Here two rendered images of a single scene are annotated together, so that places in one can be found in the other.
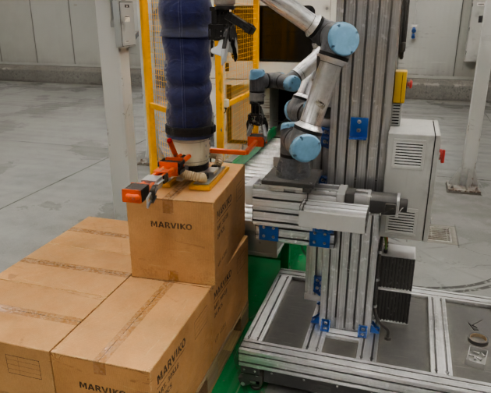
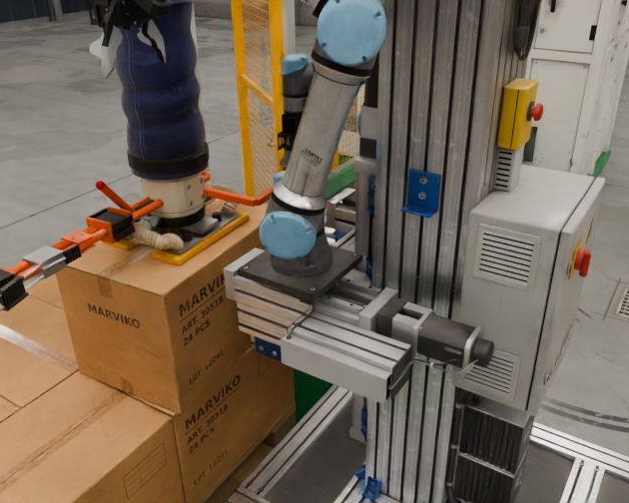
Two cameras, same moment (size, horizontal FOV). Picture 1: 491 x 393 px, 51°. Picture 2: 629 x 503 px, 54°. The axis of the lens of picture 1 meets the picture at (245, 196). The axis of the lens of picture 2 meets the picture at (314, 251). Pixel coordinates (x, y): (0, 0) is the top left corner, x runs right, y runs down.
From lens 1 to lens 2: 1.07 m
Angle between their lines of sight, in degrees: 17
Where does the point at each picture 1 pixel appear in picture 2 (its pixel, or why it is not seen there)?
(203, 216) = (152, 312)
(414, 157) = (515, 265)
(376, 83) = (454, 110)
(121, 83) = not seen: hidden behind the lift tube
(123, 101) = not seen: hidden behind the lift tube
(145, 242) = (86, 331)
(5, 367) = not seen: outside the picture
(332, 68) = (330, 88)
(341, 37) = (341, 25)
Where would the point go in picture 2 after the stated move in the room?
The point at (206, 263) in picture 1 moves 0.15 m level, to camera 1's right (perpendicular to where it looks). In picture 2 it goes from (166, 381) to (216, 390)
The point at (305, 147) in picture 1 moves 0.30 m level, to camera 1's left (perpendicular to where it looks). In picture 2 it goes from (281, 236) to (148, 221)
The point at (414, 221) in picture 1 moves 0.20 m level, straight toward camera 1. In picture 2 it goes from (511, 376) to (477, 429)
